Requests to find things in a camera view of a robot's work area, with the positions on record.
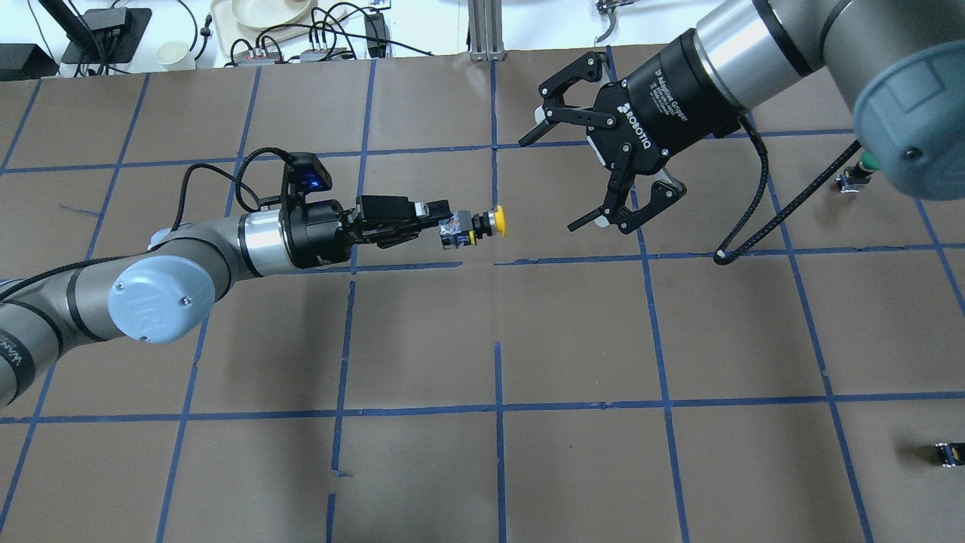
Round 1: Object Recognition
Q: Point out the black button switch part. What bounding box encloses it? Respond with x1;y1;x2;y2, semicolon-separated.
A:
934;441;965;468

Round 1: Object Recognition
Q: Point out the black power adapter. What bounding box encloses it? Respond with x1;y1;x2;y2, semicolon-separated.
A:
364;11;389;58

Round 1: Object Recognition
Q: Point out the yellow push button switch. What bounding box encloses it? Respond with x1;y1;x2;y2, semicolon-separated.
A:
439;205;507;250

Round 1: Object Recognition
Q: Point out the black camera stand base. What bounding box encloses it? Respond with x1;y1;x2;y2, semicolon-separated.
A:
60;8;153;65

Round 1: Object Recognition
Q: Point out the green push button switch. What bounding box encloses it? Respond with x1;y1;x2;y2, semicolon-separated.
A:
835;151;881;195

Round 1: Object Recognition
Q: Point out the beige square tray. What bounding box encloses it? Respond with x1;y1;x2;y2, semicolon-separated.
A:
210;1;348;55

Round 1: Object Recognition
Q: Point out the aluminium frame post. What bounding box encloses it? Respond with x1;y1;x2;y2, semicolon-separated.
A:
467;0;506;62

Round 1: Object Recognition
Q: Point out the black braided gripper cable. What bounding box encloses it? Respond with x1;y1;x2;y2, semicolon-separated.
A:
172;147;302;231

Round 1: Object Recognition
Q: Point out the beige round plate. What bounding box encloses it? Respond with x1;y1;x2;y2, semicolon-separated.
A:
228;0;313;30

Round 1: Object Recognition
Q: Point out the white paper cup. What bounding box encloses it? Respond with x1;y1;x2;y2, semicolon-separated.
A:
155;41;196;72

